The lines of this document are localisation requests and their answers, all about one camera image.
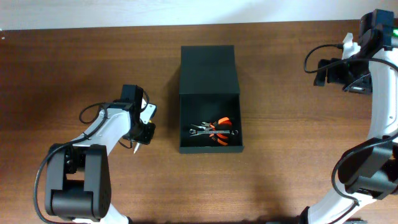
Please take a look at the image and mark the yellow black stubby screwdriver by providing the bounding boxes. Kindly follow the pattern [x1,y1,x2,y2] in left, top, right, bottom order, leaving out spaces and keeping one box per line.
[133,142,141,154]

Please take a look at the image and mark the silver combination wrench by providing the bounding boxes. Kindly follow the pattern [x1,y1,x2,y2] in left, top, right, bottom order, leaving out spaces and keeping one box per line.
[189,129,239,136]

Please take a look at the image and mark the orange black long-nose pliers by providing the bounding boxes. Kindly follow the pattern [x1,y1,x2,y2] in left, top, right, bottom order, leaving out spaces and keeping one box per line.
[190,116,233,146]

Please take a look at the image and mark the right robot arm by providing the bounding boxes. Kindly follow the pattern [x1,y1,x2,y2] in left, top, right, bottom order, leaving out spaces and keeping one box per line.
[298,48,397,223]

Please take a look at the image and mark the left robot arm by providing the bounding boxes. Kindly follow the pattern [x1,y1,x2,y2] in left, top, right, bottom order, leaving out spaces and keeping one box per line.
[40,103,156,223]

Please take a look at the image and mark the black open cardboard box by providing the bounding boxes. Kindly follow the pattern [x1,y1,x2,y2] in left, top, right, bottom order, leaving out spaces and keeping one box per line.
[179,45,244,154]

